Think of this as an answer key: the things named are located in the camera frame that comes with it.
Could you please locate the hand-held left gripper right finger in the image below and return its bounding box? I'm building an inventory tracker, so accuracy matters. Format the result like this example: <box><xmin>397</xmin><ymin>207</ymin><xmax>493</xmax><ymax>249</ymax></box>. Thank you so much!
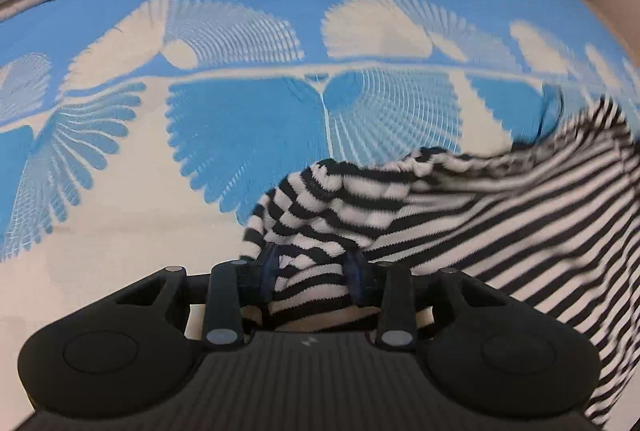
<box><xmin>345</xmin><ymin>253</ymin><xmax>522</xmax><ymax>351</ymax></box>

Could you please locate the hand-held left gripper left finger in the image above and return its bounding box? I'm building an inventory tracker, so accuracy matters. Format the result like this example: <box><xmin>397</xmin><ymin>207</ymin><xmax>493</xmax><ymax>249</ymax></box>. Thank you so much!
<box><xmin>106</xmin><ymin>250</ymin><xmax>281</xmax><ymax>351</ymax></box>

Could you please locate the black white striped shirt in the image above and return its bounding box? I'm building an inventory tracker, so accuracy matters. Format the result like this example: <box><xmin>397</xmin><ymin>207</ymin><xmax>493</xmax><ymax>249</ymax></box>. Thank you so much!
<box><xmin>240</xmin><ymin>84</ymin><xmax>640</xmax><ymax>428</ymax></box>

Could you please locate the blue white patterned bedsheet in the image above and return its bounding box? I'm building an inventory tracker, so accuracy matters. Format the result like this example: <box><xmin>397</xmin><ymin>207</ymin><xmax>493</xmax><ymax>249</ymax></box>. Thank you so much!
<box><xmin>0</xmin><ymin>0</ymin><xmax>640</xmax><ymax>431</ymax></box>

